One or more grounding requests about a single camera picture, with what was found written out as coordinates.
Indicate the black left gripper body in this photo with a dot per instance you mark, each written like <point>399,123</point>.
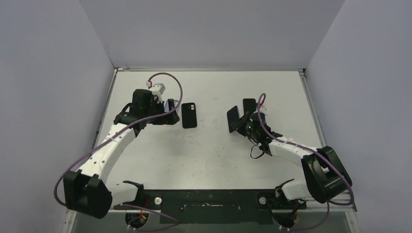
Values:
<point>158,108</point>

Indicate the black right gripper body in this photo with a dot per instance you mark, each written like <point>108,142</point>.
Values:
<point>243,118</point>

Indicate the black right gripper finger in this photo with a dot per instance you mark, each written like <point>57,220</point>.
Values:
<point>239,125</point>
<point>246,117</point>

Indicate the purple phone black screen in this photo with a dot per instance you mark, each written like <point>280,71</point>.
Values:
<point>249,105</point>

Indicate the black phone case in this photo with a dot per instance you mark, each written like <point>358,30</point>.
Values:
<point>189,117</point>

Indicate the lilac silicone phone case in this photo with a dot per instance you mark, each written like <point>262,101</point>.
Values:
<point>168,105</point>

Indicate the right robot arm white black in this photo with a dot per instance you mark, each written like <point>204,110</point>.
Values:
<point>324,175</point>

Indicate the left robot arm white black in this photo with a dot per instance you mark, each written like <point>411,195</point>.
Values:
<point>86,189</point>

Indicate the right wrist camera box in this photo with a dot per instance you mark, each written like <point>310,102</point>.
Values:
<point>262,109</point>

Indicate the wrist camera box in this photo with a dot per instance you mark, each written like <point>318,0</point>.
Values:
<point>158,89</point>
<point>262,109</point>

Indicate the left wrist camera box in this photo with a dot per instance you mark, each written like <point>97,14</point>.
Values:
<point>158,89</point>

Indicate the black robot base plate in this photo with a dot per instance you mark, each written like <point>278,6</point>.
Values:
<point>217,206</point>

